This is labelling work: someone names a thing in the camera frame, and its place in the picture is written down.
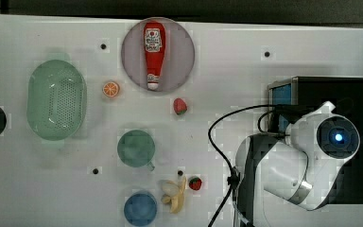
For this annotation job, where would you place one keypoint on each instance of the green mug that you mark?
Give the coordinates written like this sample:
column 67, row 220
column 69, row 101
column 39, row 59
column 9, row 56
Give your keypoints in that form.
column 136, row 149

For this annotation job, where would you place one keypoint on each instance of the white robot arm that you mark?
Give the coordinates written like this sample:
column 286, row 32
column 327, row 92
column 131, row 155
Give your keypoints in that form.
column 300, row 165

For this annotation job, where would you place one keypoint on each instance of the black toaster oven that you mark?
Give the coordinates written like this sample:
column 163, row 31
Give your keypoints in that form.
column 308, row 93

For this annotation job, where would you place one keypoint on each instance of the orange slice toy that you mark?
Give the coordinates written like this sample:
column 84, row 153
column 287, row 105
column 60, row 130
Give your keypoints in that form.
column 111, row 89

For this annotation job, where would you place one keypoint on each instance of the blue glass oven door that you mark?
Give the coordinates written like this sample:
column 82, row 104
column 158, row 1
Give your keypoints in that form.
column 282, row 96

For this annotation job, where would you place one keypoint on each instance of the peeled banana toy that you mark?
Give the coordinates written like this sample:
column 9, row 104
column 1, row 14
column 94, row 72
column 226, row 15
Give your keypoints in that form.
column 174, row 194

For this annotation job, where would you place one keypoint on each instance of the grey round plate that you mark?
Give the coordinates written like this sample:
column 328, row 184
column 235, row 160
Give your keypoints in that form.
column 179, row 55

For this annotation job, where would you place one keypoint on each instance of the red ketchup bottle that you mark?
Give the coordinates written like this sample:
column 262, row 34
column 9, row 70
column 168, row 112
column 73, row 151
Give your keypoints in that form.
column 154, row 45

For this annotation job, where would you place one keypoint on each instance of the blue cup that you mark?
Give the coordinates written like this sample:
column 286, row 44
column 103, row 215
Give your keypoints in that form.
column 140, row 209

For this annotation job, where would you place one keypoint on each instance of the red strawberry toy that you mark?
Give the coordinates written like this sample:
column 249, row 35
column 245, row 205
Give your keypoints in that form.
column 179, row 106
column 195, row 183

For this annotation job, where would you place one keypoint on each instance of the red strawberry toy upper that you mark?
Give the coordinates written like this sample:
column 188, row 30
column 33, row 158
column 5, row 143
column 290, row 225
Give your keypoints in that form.
column 179, row 106

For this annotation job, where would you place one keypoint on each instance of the red strawberry toy lower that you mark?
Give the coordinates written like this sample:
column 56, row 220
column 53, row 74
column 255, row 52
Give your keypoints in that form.
column 195, row 183

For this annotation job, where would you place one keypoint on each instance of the green perforated colander basket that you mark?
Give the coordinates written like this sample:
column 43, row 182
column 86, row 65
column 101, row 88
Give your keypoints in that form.
column 56, row 103

